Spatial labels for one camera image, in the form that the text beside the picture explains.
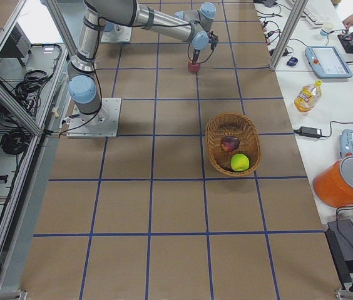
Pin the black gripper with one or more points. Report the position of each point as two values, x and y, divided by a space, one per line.
195 53

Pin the red apple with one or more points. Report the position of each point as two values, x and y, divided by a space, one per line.
229 143
194 68

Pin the green apple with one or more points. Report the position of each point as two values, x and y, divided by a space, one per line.
239 162

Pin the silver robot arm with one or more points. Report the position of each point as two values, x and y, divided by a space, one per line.
105 21

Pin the wicker basket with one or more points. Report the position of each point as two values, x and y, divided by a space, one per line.
232 124

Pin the dark blue pouch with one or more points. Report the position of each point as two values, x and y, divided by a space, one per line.
292 61

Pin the orange juice bottle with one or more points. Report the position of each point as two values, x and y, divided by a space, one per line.
308 96

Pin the blue teach pendant far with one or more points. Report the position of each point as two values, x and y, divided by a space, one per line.
327 63

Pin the black power adapter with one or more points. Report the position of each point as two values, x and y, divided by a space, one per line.
309 132

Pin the paper cup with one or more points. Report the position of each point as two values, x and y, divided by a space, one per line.
326 28

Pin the grey control box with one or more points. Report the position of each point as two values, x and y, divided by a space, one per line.
17 46

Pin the orange bucket grey lid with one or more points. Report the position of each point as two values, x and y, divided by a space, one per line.
334 186

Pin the black box on floor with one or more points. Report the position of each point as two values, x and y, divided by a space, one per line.
339 236

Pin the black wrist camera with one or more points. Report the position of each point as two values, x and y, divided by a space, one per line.
213 40

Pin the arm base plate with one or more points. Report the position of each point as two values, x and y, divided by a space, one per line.
114 33
105 124

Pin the aluminium frame post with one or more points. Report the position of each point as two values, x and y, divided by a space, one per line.
287 32

